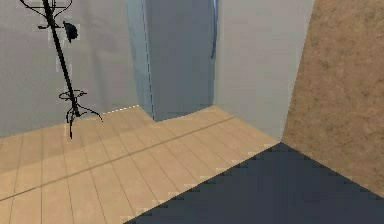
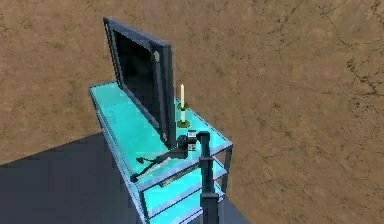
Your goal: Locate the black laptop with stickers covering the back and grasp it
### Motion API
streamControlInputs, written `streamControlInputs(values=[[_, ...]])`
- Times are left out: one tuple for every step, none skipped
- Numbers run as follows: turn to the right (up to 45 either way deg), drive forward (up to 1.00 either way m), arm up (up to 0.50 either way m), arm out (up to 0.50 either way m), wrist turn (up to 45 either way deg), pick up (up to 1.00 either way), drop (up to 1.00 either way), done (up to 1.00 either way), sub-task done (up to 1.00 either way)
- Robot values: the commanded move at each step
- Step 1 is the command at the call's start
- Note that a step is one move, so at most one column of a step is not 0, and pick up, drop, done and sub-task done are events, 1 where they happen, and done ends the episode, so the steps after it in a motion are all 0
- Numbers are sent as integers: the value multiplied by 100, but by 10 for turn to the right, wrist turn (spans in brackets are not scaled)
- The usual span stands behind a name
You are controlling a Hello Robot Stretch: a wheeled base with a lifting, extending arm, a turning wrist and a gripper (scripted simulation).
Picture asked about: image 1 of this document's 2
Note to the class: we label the black hat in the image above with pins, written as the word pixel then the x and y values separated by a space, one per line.
pixel 71 32

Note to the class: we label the grey-blue fridge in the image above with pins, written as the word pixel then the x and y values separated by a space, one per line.
pixel 176 60

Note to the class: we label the black coat stand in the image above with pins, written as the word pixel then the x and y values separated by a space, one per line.
pixel 62 60

